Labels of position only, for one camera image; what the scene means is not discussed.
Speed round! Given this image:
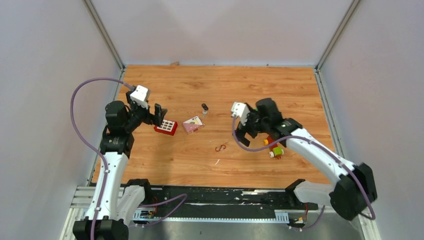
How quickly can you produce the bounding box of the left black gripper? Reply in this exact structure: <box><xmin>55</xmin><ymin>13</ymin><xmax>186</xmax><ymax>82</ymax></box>
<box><xmin>124</xmin><ymin>91</ymin><xmax>167</xmax><ymax>132</ymax></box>

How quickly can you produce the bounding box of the red carabiner keyring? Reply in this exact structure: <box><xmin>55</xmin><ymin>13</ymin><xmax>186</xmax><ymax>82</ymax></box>
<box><xmin>214</xmin><ymin>144</ymin><xmax>227</xmax><ymax>152</ymax></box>

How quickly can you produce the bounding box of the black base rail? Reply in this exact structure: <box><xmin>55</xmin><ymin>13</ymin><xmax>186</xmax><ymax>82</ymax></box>
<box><xmin>142</xmin><ymin>185</ymin><xmax>319</xmax><ymax>219</ymax></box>

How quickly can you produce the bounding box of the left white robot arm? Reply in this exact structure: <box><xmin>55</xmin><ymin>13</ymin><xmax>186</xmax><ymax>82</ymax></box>
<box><xmin>72</xmin><ymin>90</ymin><xmax>167</xmax><ymax>240</ymax></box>

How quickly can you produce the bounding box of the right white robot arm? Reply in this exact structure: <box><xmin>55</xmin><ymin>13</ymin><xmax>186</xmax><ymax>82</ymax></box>
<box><xmin>230</xmin><ymin>98</ymin><xmax>378</xmax><ymax>221</ymax></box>

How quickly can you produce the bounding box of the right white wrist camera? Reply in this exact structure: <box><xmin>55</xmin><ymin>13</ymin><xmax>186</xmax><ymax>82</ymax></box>
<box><xmin>230</xmin><ymin>101</ymin><xmax>250</xmax><ymax>126</ymax></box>

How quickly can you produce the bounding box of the white slotted cable duct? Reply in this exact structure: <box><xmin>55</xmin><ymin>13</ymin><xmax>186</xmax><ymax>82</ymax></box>
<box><xmin>132</xmin><ymin>211</ymin><xmax>290</xmax><ymax>223</ymax></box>

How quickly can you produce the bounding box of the colourful toy block car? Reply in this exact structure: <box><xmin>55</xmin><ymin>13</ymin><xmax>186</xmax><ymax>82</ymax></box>
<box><xmin>263</xmin><ymin>135</ymin><xmax>284</xmax><ymax>160</ymax></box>

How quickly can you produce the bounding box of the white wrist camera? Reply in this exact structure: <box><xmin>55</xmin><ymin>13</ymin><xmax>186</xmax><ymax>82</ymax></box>
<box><xmin>129</xmin><ymin>85</ymin><xmax>151</xmax><ymax>110</ymax></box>
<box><xmin>230</xmin><ymin>101</ymin><xmax>250</xmax><ymax>126</ymax></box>

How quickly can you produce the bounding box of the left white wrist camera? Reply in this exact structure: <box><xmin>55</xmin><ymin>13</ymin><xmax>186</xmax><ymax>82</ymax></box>
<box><xmin>129</xmin><ymin>85</ymin><xmax>151</xmax><ymax>110</ymax></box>

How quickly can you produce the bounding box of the red paint tray box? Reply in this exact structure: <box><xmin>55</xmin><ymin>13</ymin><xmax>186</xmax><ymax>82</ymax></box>
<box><xmin>153</xmin><ymin>119</ymin><xmax>178</xmax><ymax>136</ymax></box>

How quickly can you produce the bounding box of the pink card box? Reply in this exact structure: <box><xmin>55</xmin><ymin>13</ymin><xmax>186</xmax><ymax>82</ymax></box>
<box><xmin>182</xmin><ymin>115</ymin><xmax>205</xmax><ymax>135</ymax></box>

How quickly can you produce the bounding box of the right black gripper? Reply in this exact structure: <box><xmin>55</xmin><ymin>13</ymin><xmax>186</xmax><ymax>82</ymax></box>
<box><xmin>232</xmin><ymin>106</ymin><xmax>269</xmax><ymax>147</ymax></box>

